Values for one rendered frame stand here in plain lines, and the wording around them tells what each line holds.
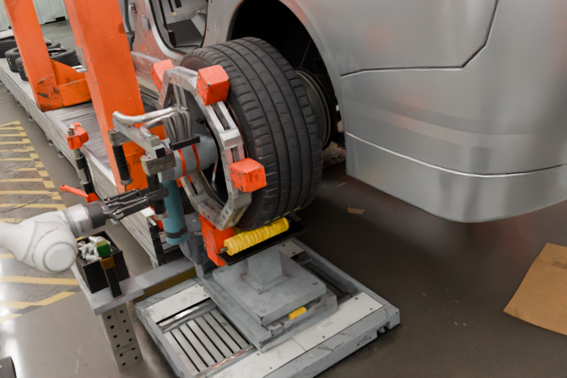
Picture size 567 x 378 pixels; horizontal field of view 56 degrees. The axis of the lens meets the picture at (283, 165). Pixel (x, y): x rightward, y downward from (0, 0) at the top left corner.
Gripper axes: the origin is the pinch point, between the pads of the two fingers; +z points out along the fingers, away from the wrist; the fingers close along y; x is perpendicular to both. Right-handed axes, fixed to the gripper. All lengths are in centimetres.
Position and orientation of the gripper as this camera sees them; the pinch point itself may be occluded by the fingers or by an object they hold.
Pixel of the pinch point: (154, 192)
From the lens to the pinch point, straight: 166.8
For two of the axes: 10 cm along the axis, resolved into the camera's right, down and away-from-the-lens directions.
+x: -1.3, -9.1, -4.0
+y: 5.5, 2.8, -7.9
